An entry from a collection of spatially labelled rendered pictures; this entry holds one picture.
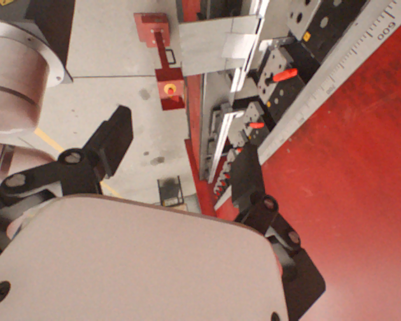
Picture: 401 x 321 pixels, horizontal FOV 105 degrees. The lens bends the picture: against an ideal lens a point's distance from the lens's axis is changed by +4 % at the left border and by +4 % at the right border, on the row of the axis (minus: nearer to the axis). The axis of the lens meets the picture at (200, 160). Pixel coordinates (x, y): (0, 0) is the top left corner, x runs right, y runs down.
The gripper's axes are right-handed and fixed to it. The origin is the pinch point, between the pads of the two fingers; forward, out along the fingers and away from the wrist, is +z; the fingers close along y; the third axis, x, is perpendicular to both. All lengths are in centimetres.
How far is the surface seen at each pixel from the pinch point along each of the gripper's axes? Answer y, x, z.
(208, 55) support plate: 1, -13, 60
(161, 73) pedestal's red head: -22, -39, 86
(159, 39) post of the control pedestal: -36, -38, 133
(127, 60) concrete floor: -68, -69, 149
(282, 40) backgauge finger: 28, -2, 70
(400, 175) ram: 33.3, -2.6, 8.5
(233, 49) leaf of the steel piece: 10, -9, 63
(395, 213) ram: 36.4, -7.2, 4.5
